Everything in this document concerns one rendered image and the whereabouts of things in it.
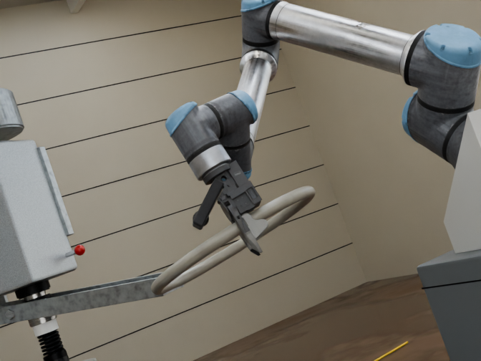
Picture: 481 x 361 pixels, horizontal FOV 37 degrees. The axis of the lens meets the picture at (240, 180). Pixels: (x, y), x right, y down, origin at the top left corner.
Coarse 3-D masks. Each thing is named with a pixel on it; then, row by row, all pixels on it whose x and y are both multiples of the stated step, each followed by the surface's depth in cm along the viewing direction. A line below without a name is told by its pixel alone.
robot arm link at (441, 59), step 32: (256, 0) 211; (256, 32) 216; (288, 32) 208; (320, 32) 202; (352, 32) 197; (384, 32) 193; (448, 32) 183; (384, 64) 193; (416, 64) 185; (448, 64) 179; (480, 64) 183; (448, 96) 184
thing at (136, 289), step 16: (80, 288) 211; (96, 288) 209; (112, 288) 194; (128, 288) 192; (144, 288) 190; (176, 288) 195; (0, 304) 223; (16, 304) 206; (32, 304) 204; (48, 304) 202; (64, 304) 200; (80, 304) 198; (96, 304) 196; (112, 304) 194; (0, 320) 209; (16, 320) 207
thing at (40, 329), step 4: (52, 320) 209; (56, 320) 211; (40, 324) 207; (44, 324) 207; (48, 324) 208; (52, 324) 209; (56, 324) 210; (36, 328) 208; (40, 328) 207; (44, 328) 207; (48, 328) 208; (52, 328) 208; (56, 328) 209; (36, 332) 208; (40, 332) 207; (44, 332) 207; (36, 336) 208
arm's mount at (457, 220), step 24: (480, 120) 172; (480, 144) 170; (456, 168) 179; (480, 168) 172; (456, 192) 181; (480, 192) 174; (456, 216) 184; (480, 216) 176; (456, 240) 186; (480, 240) 178
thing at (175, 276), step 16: (288, 192) 171; (304, 192) 174; (272, 208) 165; (288, 208) 199; (272, 224) 204; (208, 240) 163; (224, 240) 162; (240, 240) 208; (192, 256) 163; (224, 256) 206; (176, 272) 166; (192, 272) 201; (160, 288) 173
